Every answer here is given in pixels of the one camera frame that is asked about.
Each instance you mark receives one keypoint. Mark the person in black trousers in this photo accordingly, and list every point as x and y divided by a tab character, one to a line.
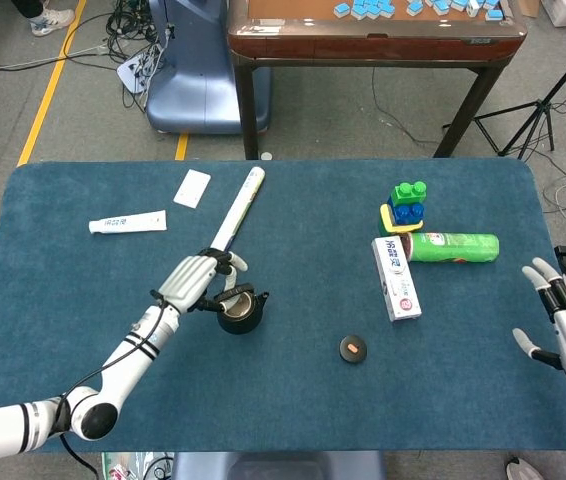
50	20

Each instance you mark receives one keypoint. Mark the blue toy brick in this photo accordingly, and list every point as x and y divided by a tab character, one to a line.
408	214

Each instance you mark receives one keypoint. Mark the dark teal fabric-covered table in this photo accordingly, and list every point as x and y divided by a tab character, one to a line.
283	400

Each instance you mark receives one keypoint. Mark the light green toy brick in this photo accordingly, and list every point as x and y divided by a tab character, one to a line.
408	195

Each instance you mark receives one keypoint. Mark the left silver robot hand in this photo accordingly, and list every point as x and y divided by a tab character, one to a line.
188	282

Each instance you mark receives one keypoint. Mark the small white flat box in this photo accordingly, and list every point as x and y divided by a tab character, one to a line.
192	188

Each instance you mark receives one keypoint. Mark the white toothpaste tube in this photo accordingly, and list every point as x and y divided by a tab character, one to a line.
128	222

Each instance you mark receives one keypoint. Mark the white pink toothpaste box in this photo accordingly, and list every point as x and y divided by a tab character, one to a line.
398	285

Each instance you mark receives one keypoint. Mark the grey robot torso base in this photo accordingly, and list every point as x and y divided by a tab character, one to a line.
278	467

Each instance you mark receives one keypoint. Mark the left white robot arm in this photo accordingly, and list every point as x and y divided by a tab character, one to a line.
128	355

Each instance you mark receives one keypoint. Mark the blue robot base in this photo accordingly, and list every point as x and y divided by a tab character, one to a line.
198	90

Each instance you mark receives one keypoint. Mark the white rolled paper tube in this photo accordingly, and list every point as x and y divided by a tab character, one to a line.
238	210

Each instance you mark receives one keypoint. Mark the cardboard box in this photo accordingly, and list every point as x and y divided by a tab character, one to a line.
523	6

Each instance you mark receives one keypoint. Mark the colourful packaging bag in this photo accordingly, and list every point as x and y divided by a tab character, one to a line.
128	470

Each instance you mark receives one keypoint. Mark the white power strip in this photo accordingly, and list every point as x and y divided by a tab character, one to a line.
133	72

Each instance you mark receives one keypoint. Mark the black cast iron teapot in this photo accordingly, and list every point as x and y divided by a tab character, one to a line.
240	325

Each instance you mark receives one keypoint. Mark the large white die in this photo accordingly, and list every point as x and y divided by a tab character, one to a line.
473	5

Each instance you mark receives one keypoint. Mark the brown mahjong table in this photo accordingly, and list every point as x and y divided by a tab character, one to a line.
363	47

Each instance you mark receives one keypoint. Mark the black lid with orange knob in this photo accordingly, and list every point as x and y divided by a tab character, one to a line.
353	356

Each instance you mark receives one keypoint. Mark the grey shoe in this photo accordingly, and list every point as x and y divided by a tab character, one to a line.
525	470

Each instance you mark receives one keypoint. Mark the green chips can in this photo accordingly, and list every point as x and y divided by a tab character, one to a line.
458	247

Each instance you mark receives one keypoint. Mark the black tripod stand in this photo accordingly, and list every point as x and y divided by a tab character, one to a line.
538	107

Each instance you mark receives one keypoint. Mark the blue white mahjong tile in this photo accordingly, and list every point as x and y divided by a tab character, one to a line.
493	14
341	9

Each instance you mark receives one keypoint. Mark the yellow toy brick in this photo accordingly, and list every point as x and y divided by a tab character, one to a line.
387	220

